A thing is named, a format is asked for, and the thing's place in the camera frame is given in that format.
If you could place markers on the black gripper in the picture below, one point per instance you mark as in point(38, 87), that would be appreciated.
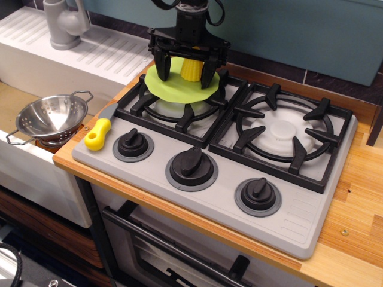
point(188, 38)

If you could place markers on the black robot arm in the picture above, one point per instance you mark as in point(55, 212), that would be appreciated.
point(192, 7)

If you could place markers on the yellow toy corn cob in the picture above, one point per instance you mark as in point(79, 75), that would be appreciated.
point(191, 70)

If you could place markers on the green plastic plate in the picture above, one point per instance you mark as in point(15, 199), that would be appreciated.
point(176, 89)

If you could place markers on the black left burner grate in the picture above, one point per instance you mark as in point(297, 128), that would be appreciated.
point(192, 123)

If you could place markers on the black burner grate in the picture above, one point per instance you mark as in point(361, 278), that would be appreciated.
point(291, 137)
point(192, 123)

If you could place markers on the white toy sink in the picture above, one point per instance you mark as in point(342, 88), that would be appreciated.
point(101, 65)

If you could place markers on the black left stove knob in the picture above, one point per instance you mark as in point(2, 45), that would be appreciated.
point(133, 146)

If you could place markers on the black stove knob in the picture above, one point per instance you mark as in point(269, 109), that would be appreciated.
point(133, 146)
point(192, 170)
point(258, 197)

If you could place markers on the black middle stove knob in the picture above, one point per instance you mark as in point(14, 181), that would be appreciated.
point(192, 170)

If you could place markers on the grey toy faucet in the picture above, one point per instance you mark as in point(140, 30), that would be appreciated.
point(65, 26)

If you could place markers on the grey toy stove top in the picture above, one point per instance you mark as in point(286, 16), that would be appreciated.
point(293, 229)

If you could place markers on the black right burner grate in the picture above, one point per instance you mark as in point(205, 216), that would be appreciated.
point(291, 137)

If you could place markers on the steel colander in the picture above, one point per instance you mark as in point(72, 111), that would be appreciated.
point(51, 120)

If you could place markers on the black right stove knob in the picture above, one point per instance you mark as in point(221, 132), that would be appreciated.
point(258, 197)

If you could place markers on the toy oven door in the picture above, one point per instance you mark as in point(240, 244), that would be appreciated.
point(157, 268)

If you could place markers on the yellow handled toy knife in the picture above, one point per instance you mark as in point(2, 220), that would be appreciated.
point(95, 139)

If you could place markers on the black oven door handle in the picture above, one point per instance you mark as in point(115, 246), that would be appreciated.
point(232, 278)

